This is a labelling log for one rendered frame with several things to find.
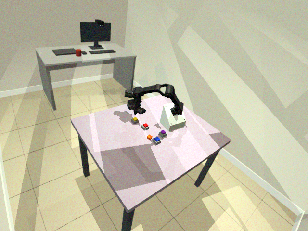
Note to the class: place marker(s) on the blue button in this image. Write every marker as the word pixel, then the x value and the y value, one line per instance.
pixel 156 141

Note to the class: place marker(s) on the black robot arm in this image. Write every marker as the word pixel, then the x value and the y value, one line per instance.
pixel 138 92

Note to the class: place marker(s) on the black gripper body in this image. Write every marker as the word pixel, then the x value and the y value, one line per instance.
pixel 139 109

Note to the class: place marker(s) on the red button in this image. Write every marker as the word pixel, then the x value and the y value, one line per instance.
pixel 145 127

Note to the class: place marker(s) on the yellow button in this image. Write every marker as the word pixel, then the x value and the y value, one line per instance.
pixel 134 120

